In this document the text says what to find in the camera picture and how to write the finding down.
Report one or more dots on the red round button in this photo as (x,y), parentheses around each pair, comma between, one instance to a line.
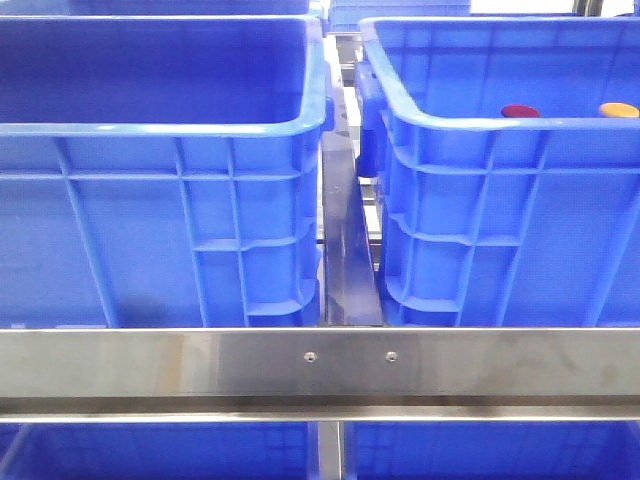
(519,111)

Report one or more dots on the yellow round button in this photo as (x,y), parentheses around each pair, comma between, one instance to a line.
(619,110)

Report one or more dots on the steel divider bar centre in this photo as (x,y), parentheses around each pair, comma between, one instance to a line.
(351,296)

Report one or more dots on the large blue crate left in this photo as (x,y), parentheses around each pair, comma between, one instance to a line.
(161,171)

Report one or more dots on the large blue crate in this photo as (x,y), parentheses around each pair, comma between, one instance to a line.
(490,221)
(161,171)

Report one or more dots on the large blue crate right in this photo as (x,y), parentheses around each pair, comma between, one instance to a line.
(490,221)

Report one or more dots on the blue crate lower right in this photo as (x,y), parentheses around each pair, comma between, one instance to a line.
(493,450)

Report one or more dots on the blue crate rear right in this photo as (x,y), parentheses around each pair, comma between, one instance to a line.
(344,16)

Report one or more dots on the blue crate lower left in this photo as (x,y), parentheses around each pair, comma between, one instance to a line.
(163,451)

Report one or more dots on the blue crate rear left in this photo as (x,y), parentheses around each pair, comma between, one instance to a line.
(162,7)

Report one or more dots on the steel vertical post lower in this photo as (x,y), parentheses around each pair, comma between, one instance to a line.
(331,450)

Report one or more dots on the stainless steel front rail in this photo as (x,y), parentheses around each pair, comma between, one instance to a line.
(261,374)

